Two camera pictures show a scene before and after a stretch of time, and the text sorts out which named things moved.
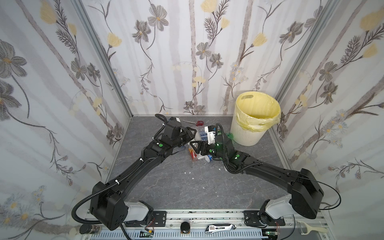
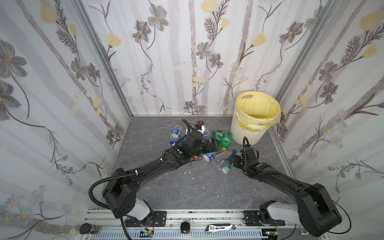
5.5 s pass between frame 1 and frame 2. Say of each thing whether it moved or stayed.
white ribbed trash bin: stayed
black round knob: stayed
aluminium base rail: stayed
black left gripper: moved
